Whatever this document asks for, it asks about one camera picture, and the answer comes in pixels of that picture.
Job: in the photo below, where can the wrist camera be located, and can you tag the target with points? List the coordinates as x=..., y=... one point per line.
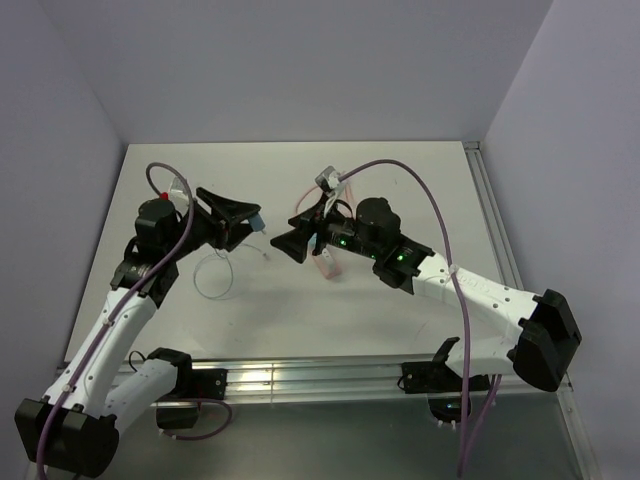
x=178, y=194
x=329, y=182

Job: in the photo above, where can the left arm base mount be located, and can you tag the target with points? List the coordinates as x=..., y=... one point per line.
x=204, y=395

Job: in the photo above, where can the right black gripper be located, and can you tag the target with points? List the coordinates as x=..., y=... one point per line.
x=313, y=221

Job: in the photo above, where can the pink power strip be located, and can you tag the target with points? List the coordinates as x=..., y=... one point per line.
x=327, y=264

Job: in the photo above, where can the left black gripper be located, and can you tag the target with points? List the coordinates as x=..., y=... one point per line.
x=223, y=234

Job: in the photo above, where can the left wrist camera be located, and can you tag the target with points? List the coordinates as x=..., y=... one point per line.
x=178, y=194

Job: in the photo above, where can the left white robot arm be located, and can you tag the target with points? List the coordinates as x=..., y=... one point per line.
x=78, y=422

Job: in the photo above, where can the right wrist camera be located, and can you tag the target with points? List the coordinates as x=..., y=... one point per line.
x=329, y=182

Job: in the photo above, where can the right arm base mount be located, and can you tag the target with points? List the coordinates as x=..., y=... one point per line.
x=428, y=377

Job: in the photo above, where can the blue plug adapter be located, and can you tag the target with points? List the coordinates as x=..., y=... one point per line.
x=257, y=224

